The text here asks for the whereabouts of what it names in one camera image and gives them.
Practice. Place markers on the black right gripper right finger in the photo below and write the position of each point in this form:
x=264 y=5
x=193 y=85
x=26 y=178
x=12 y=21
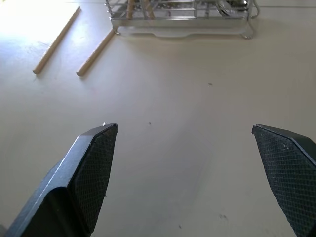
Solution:
x=286 y=172

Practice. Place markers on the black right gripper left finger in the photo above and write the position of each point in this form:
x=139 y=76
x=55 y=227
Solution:
x=81 y=177

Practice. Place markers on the wooden chopstick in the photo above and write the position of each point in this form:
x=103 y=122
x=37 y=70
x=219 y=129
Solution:
x=149 y=8
x=130 y=8
x=57 y=40
x=95 y=53

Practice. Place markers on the steel spoon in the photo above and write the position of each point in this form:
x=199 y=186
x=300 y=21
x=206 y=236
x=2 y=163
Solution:
x=230 y=7

